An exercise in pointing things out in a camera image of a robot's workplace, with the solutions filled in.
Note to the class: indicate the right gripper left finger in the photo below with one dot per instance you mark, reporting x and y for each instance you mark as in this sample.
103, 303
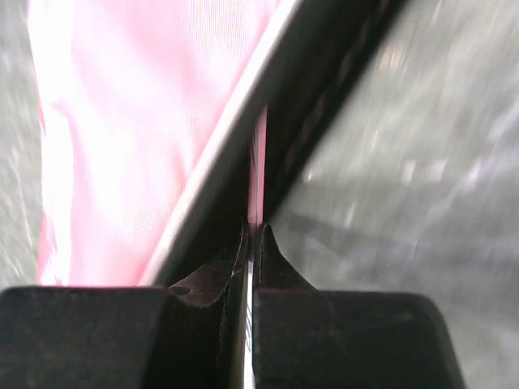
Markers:
187, 335

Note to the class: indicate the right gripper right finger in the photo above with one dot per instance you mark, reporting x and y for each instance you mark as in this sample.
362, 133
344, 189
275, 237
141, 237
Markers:
304, 337

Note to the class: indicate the badminton racket pink shaft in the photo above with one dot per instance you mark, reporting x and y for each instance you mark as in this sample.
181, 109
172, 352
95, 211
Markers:
255, 215

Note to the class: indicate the pink racket bag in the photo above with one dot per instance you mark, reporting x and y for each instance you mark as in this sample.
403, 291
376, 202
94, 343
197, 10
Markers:
129, 97

